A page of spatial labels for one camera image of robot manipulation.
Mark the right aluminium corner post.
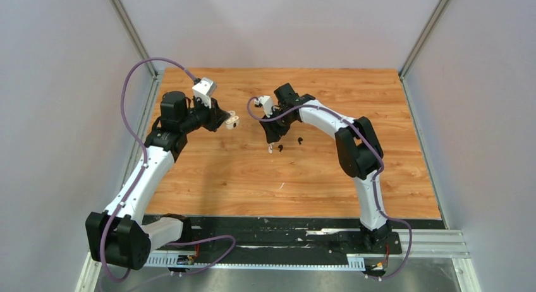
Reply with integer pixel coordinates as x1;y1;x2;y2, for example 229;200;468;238
398;0;451;80

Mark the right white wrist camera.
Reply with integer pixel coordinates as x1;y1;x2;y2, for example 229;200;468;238
253;95;274;118

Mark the white earbud charging case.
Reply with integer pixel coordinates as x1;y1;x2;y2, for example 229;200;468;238
225;115;240;130

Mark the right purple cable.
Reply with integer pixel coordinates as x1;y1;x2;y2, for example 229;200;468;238
247;96;413;281

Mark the purple cable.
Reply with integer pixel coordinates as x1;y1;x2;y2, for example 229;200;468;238
99;58;236;283
247;96;413;281

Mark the aluminium rail frame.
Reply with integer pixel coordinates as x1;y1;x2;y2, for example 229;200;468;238
74;229;482;291

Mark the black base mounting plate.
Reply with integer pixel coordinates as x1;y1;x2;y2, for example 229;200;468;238
167;216;408;265

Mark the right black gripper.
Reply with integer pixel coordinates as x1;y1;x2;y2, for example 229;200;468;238
260;108;296;144

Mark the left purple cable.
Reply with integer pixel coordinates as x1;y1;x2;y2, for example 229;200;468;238
99;58;236;283

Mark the left aluminium corner post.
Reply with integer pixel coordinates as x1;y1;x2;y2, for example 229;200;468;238
109;0;150;59

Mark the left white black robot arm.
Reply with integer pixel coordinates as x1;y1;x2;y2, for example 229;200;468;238
85;91;238;270

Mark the aluminium corner post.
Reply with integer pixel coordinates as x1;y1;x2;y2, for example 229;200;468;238
109;0;150;59
398;0;451;80

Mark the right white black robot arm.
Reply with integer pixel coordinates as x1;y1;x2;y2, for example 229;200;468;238
250;83;392;253

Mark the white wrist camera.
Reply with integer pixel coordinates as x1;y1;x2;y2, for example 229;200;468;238
192;77;217;109
253;95;274;118

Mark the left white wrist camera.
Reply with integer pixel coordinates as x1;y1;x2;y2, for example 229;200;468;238
192;77;217;109

